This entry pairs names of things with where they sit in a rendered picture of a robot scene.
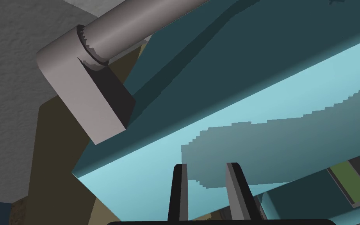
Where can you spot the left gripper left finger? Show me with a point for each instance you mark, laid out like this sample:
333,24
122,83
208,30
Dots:
179,193

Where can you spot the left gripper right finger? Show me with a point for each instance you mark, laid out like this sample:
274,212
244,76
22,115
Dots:
238,193

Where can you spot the light blue drawer front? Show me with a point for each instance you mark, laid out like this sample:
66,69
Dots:
230,93

